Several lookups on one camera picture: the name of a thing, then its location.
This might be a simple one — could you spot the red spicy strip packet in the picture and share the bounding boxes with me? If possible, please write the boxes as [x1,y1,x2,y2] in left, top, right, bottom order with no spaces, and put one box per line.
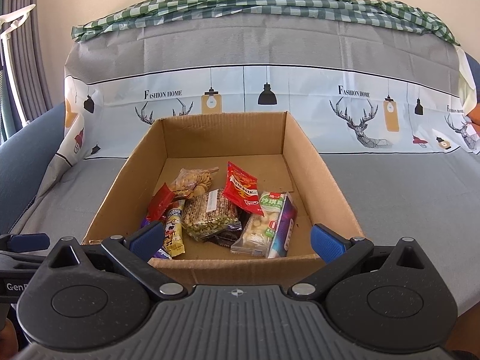
[222,162,264,216]

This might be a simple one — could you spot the purple white sachet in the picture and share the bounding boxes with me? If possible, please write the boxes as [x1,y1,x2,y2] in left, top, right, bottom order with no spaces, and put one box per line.
[266,194,298,259]

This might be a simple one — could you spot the purple cow candy pack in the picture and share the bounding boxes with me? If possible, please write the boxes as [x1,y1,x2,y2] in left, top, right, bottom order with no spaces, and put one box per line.
[141,219,172,261]

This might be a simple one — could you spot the white floor stand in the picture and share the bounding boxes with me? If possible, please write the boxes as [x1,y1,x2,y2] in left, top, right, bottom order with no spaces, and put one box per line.
[1,4,36,127]

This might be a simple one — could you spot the deer print sofa cover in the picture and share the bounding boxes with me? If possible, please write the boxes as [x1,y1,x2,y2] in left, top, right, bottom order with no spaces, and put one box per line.
[12,14,479,311]

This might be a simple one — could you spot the orange cushion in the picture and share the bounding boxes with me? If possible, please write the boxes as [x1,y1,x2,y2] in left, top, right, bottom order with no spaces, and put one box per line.
[468,102,480,125]

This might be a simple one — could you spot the red square snack packet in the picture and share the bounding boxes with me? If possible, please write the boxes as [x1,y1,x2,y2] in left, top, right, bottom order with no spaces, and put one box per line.
[145,183,175,222]

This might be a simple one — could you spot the black truffle cracker pack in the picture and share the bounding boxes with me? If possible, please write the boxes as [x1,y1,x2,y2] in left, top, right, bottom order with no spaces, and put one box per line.
[208,209,250,248]

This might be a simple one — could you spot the blue sofa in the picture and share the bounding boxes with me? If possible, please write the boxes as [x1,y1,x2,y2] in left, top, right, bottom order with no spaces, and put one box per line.
[1,104,65,234]

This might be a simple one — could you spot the clear bag of crackers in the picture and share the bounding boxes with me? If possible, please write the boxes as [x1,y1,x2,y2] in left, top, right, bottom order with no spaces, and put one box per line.
[168,166,219,199]

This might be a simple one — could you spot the brown cardboard box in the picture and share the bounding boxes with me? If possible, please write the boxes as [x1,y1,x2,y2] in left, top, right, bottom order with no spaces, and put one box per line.
[83,112,362,287]

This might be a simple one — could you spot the round seed brittle pack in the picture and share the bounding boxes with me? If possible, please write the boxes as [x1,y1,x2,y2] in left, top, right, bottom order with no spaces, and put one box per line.
[181,189,242,242]

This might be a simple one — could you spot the person's left hand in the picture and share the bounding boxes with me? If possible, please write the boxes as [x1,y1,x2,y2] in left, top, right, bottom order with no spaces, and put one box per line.
[0,319,19,360]

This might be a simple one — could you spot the green checkered cloth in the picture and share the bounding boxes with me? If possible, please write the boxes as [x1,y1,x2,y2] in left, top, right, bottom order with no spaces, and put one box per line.
[71,0,459,46]

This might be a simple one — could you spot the yellow cow candy pack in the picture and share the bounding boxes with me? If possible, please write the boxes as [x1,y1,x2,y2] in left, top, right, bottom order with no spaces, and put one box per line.
[163,200,185,258]

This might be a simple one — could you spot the grey curtain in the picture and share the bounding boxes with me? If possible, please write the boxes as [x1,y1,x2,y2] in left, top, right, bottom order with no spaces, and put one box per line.
[1,0,53,142]

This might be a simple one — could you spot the green sachima pack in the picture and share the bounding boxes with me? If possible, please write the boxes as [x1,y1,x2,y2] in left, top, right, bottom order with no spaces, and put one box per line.
[230,192,287,257]

